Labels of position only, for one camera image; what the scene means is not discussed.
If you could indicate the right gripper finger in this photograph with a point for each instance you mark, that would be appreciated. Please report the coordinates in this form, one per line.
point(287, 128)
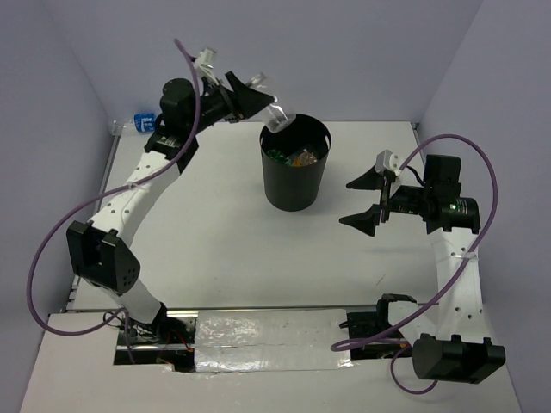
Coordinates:
point(371, 179)
point(365, 222)

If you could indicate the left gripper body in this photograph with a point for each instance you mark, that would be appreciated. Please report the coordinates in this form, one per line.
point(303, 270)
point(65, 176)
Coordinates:
point(216, 105)

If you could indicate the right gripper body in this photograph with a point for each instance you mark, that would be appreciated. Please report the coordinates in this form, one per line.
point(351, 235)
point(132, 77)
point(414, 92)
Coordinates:
point(405, 199)

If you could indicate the clear plastic cup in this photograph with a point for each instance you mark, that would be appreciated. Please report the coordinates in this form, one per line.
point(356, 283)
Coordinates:
point(279, 114)

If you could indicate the green plastic bottle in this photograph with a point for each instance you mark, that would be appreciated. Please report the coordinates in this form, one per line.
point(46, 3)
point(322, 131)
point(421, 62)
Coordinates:
point(277, 156)

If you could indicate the orange juice bottle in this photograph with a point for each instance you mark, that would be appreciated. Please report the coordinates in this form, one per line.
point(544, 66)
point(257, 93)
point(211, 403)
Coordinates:
point(302, 158)

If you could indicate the clear bottle blue label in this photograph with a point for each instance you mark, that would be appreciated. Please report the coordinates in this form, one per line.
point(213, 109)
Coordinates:
point(140, 123)

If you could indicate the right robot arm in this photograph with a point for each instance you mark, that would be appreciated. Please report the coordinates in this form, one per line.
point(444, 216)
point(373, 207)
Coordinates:
point(449, 337)

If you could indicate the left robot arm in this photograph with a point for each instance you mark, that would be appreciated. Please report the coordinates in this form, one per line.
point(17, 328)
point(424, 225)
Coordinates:
point(100, 249)

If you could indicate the black plastic bin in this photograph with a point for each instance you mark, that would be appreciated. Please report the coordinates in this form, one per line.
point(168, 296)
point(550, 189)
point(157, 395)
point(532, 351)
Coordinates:
point(288, 188)

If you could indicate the silver tape sheet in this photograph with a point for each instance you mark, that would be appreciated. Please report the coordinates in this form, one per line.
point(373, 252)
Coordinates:
point(269, 341)

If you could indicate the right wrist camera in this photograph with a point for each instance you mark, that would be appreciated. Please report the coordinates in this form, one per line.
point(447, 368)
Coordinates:
point(388, 161)

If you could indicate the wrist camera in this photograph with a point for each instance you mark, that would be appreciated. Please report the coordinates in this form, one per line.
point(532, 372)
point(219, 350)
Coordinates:
point(204, 65)
point(388, 161)

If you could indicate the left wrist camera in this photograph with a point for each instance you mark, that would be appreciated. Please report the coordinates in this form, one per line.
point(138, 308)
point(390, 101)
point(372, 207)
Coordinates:
point(204, 65)

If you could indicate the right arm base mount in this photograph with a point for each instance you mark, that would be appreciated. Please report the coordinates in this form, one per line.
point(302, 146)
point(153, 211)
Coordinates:
point(366, 323)

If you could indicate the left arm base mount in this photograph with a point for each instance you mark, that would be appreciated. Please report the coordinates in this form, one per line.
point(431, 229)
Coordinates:
point(173, 348)

